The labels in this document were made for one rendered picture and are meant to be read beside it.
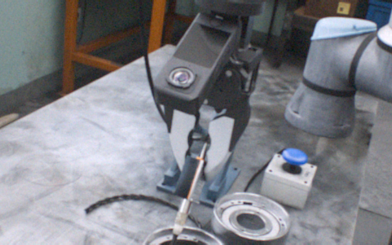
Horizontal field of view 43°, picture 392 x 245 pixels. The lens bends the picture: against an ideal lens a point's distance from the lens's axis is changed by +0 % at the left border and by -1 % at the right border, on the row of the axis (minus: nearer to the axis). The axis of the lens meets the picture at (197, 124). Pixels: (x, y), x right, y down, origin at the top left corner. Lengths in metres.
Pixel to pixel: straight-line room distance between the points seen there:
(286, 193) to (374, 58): 0.34
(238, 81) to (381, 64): 0.50
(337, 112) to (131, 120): 0.42
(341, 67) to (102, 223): 0.56
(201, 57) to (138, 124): 0.50
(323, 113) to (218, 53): 0.60
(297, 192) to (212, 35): 0.36
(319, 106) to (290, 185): 0.31
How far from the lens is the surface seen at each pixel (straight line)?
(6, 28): 2.69
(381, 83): 0.99
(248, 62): 0.53
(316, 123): 1.06
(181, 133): 0.56
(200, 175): 0.57
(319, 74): 1.04
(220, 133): 0.55
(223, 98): 0.52
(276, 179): 0.79
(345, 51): 1.02
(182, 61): 0.47
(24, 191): 0.76
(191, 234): 0.64
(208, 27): 0.51
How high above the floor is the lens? 1.22
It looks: 25 degrees down
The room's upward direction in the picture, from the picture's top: 10 degrees clockwise
